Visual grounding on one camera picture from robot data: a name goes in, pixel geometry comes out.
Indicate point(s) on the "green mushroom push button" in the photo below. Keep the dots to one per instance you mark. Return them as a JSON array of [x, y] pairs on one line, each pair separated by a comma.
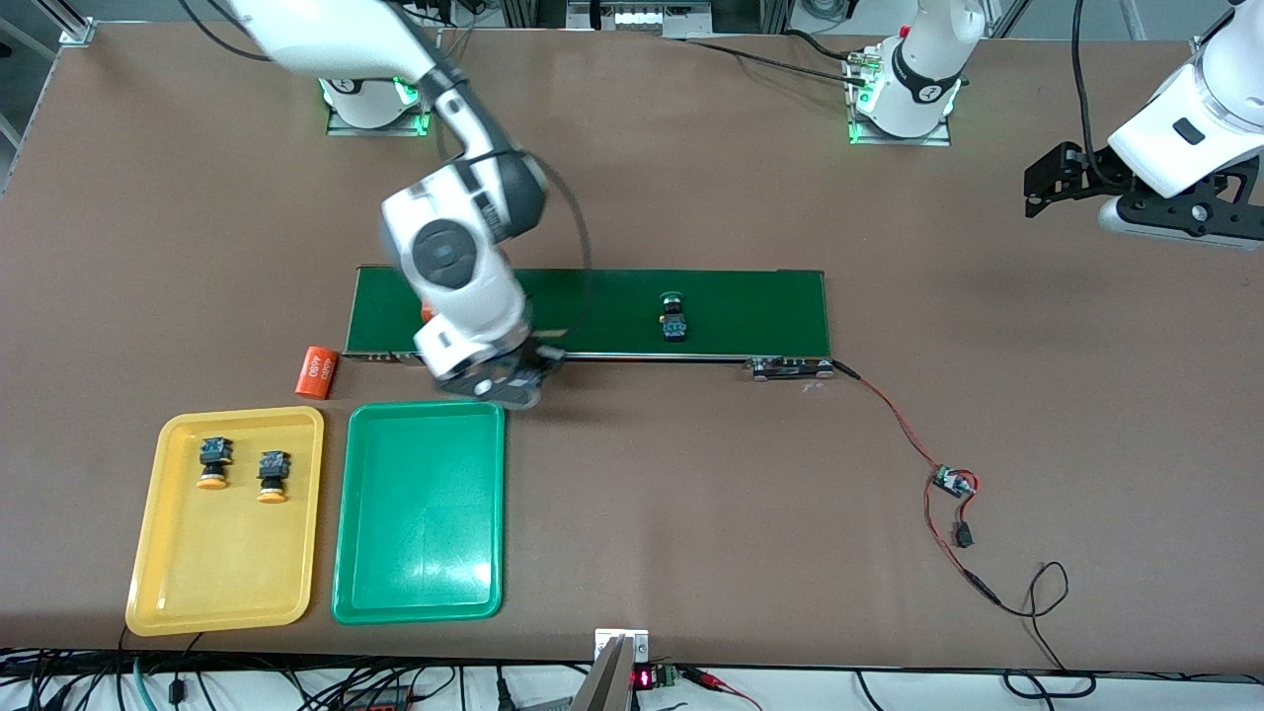
[[673, 321]]

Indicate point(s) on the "yellow mushroom push button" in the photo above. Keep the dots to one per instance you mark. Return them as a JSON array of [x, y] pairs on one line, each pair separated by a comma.
[[273, 476], [213, 462]]

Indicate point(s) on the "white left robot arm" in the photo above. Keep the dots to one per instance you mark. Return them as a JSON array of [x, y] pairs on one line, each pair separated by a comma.
[[1185, 109]]

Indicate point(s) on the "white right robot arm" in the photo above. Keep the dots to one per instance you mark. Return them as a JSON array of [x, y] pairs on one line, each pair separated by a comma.
[[454, 257]]

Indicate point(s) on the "green plastic tray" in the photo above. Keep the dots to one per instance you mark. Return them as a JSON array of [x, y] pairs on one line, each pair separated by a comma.
[[420, 513]]

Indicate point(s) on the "green belt conveyor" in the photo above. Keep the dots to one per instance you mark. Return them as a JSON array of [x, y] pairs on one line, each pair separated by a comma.
[[741, 306]]

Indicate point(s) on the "small black circuit board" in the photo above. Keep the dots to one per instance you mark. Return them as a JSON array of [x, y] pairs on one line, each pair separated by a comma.
[[956, 482]]

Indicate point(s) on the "grey metal bar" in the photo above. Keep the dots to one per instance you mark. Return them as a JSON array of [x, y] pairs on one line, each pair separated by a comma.
[[602, 686]]

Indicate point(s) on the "red digit display module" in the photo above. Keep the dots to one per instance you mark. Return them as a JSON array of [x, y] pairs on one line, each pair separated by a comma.
[[644, 678]]

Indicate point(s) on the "red clip lead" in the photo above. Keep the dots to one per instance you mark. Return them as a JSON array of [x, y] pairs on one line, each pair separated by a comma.
[[706, 678]]

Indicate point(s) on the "silver box with lights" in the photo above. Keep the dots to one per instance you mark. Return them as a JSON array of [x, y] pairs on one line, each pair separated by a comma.
[[637, 15]]

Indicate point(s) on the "orange plastic device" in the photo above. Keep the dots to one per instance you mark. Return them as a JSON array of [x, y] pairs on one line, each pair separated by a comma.
[[380, 704]]

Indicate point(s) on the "yellow plastic tray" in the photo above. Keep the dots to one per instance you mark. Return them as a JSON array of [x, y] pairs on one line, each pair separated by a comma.
[[222, 563]]

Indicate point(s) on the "silver metal bracket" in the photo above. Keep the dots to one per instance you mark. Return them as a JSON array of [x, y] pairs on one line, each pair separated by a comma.
[[640, 642]]

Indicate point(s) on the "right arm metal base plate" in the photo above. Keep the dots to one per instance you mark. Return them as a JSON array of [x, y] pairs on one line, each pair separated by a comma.
[[336, 126]]

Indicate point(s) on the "black inline switch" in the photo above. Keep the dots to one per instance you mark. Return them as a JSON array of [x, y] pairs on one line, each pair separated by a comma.
[[963, 535]]

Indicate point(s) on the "aluminium frame corner bracket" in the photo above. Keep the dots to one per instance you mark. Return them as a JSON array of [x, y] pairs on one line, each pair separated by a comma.
[[79, 30]]

